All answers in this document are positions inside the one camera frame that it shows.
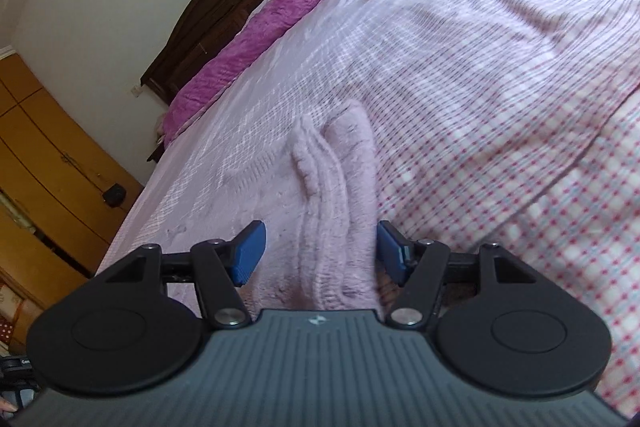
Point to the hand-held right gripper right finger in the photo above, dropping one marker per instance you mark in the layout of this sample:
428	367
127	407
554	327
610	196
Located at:
391	252

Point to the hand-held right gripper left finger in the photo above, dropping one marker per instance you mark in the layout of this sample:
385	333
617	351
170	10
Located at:
250	252

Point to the pale pink towel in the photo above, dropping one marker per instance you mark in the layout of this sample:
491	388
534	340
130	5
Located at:
340	207

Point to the person's left hand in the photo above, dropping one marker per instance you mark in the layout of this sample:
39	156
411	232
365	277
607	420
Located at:
6	406

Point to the pink checked mattress sheet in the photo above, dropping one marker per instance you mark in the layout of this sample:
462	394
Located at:
590	257

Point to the magenta pillow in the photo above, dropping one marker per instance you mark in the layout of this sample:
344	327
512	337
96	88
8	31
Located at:
250	32

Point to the yellow wooden wardrobe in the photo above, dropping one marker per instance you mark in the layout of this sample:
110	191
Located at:
45	147

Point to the white wall socket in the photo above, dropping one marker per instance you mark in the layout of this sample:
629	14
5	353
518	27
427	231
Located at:
136	90

